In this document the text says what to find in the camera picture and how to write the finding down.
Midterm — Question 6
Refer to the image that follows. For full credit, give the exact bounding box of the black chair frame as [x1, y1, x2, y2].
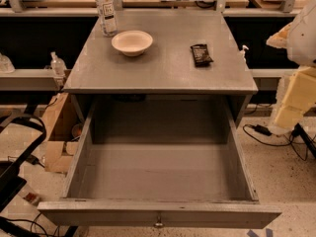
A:
[0, 113, 47, 212]

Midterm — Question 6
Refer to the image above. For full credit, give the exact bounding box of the brown cardboard box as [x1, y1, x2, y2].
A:
[42, 93, 78, 173]

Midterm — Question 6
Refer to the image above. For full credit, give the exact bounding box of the black rxbar chocolate wrapper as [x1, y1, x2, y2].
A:
[191, 43, 213, 67]

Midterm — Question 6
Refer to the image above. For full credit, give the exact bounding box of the clear pump sanitizer bottle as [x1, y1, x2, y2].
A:
[50, 52, 66, 76]

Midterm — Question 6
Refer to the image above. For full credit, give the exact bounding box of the black power adapter cable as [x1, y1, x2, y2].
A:
[242, 123, 310, 162]

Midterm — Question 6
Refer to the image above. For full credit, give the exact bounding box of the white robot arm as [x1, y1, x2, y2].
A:
[267, 0, 316, 135]

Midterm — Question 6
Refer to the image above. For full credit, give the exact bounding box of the clear plastic dome container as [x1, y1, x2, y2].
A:
[0, 53, 15, 73]

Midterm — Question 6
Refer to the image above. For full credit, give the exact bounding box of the small white pump bottle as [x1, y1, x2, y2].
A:
[240, 44, 249, 62]

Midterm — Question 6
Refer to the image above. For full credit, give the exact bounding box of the grey wooden cabinet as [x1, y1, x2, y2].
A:
[64, 9, 258, 121]

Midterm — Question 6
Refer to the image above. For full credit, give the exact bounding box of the white ceramic bowl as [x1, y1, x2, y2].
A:
[112, 31, 153, 57]

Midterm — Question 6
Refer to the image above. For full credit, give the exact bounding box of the open grey top drawer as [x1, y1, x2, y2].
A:
[39, 96, 281, 228]

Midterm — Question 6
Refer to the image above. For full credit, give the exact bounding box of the metal drawer knob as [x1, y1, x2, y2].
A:
[154, 216, 164, 229]

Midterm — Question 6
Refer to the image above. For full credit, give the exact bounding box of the clear plastic water bottle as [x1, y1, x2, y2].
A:
[95, 0, 118, 37]

